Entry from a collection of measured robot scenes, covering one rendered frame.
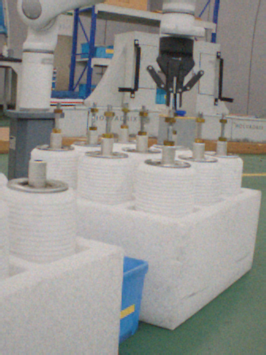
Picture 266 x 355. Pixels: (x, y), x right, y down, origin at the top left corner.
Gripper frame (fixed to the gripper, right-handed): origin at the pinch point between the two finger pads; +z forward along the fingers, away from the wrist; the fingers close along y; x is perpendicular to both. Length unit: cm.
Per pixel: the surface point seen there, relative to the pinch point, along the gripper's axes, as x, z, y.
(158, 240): 34.0, 20.3, 7.4
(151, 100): -231, 3, -30
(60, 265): 56, 17, 22
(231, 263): 17.8, 29.9, -10.6
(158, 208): 30.2, 16.2, 7.1
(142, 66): -227, -20, -22
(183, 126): -13.5, 6.1, -5.2
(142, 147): 10.2, 9.3, 7.5
